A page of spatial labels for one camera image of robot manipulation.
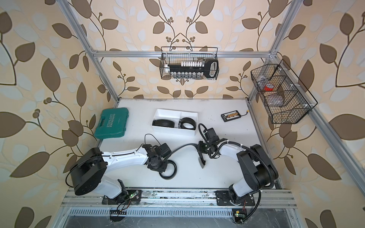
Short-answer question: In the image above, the right wire basket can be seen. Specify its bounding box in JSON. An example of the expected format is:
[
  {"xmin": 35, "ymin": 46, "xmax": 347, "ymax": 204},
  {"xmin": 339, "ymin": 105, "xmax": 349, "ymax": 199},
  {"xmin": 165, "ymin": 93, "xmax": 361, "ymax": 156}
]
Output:
[{"xmin": 251, "ymin": 59, "xmax": 318, "ymax": 124}]

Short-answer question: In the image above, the white divided storage box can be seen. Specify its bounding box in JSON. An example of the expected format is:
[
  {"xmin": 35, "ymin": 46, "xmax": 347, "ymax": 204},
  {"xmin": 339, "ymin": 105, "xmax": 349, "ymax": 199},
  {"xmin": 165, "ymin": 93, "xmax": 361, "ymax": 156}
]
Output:
[{"xmin": 151, "ymin": 109, "xmax": 198, "ymax": 136}]

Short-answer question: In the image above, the back wire basket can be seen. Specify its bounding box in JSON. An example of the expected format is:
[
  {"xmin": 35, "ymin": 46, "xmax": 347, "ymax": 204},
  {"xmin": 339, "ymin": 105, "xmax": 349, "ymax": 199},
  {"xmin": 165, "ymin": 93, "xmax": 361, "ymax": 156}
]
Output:
[{"xmin": 159, "ymin": 46, "xmax": 219, "ymax": 80}]

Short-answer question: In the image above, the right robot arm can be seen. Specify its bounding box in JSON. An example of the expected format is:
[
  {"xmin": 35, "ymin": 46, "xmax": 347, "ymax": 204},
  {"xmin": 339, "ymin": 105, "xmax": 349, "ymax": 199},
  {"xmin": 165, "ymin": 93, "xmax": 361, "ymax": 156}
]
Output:
[{"xmin": 197, "ymin": 123, "xmax": 279, "ymax": 205}]

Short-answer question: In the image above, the green tool case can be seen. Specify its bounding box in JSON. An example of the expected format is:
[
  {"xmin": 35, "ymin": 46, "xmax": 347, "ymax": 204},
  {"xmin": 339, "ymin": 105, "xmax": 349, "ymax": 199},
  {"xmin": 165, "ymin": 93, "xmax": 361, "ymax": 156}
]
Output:
[{"xmin": 94, "ymin": 107, "xmax": 129, "ymax": 139}]

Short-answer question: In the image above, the red item in basket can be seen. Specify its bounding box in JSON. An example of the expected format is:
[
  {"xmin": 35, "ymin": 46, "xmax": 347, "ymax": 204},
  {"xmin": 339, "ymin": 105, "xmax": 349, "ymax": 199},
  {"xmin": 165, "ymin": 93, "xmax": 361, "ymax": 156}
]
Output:
[{"xmin": 264, "ymin": 83, "xmax": 275, "ymax": 92}]

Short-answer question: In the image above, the aluminium frame post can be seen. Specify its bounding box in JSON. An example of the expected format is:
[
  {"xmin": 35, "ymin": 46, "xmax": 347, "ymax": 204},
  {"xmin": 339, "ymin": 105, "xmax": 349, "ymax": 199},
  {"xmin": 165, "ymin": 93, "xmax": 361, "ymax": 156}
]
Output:
[{"xmin": 56, "ymin": 0, "xmax": 120, "ymax": 103}]

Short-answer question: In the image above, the black corrugated cable conduit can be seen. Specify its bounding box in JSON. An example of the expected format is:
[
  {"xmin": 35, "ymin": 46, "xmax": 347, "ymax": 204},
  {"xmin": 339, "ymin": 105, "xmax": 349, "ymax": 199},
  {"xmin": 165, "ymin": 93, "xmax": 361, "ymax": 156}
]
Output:
[{"xmin": 198, "ymin": 123, "xmax": 279, "ymax": 221}]

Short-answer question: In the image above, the black socket holder set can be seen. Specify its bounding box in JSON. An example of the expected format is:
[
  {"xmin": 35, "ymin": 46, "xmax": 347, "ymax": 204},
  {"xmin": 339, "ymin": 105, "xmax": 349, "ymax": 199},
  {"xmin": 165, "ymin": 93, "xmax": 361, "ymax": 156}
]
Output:
[{"xmin": 160, "ymin": 59, "xmax": 219, "ymax": 80}]

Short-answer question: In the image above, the wire basket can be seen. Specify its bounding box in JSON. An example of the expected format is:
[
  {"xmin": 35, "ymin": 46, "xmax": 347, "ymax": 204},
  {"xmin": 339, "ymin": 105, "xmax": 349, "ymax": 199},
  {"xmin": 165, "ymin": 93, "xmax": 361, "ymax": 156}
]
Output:
[
  {"xmin": 251, "ymin": 59, "xmax": 318, "ymax": 124},
  {"xmin": 159, "ymin": 46, "xmax": 219, "ymax": 80}
]

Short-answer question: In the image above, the black parallel charging board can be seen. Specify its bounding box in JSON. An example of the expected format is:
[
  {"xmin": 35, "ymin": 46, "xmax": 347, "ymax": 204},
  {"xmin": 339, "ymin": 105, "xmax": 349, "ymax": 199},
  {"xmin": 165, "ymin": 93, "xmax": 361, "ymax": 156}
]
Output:
[{"xmin": 221, "ymin": 110, "xmax": 249, "ymax": 122}]

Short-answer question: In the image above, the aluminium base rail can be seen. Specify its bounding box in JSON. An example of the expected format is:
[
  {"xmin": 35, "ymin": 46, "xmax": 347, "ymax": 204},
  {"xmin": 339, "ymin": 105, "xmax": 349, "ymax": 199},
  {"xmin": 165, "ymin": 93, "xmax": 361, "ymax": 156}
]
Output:
[{"xmin": 61, "ymin": 187, "xmax": 297, "ymax": 209}]

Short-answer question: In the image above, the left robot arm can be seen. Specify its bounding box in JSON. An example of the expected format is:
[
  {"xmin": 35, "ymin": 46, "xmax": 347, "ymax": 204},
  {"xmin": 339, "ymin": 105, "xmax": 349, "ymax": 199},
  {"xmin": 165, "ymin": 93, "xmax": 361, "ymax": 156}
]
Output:
[{"xmin": 69, "ymin": 143, "xmax": 177, "ymax": 203}]

